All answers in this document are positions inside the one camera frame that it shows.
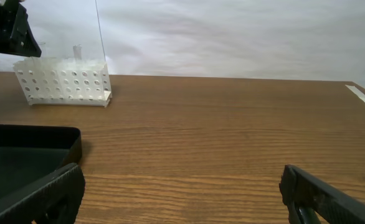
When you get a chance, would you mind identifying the black tray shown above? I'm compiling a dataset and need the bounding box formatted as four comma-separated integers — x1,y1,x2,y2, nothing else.
0,123,83,206

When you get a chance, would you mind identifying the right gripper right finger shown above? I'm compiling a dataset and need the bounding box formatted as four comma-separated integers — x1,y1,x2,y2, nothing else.
278,164,365,224

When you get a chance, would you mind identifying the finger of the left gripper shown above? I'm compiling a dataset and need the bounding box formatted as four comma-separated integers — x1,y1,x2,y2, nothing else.
9,2,42,58

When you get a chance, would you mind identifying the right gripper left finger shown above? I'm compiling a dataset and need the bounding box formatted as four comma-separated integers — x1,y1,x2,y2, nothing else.
0,162,86,224

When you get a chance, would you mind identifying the white test tube rack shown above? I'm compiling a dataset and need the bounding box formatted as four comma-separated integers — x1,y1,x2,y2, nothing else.
13,57,113,108

